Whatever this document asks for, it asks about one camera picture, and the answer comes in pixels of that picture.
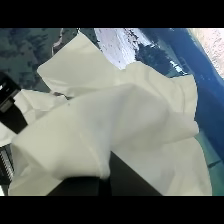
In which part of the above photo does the white shirt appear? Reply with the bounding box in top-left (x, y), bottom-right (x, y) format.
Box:
top-left (0, 32), bottom-right (213, 197)

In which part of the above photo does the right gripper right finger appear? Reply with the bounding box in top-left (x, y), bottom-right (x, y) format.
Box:
top-left (107, 151), bottom-right (163, 197)

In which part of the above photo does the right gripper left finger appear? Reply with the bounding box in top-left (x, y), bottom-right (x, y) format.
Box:
top-left (47, 176), bottom-right (102, 197)

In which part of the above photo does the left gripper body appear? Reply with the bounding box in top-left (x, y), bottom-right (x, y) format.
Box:
top-left (0, 71), bottom-right (30, 135)

